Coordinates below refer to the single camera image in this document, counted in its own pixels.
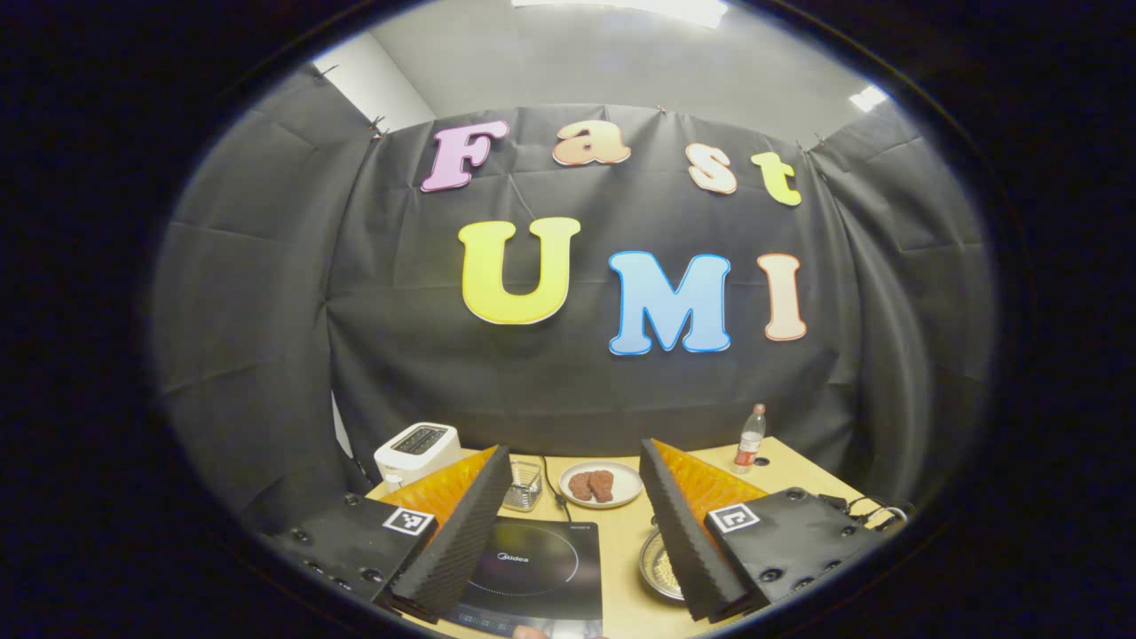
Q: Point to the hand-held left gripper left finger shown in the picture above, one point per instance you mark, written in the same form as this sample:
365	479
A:
461	546

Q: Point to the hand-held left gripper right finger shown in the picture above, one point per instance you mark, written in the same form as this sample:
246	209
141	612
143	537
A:
688	546

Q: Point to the stainless steel pot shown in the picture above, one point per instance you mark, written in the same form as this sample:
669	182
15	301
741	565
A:
645	568

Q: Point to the black induction cooktop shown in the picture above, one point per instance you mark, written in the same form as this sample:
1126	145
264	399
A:
541	577

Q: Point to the pile of soybeans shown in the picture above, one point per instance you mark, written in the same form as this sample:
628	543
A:
666	572

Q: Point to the round white plate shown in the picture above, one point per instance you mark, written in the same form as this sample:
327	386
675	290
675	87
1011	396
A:
626	484

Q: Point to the white toaster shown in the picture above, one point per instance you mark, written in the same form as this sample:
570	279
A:
417	453

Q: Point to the clear plastic water bottle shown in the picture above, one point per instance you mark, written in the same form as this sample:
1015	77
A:
750	444

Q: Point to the ceiling light panel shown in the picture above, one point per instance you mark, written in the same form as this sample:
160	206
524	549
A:
870	98
639	9

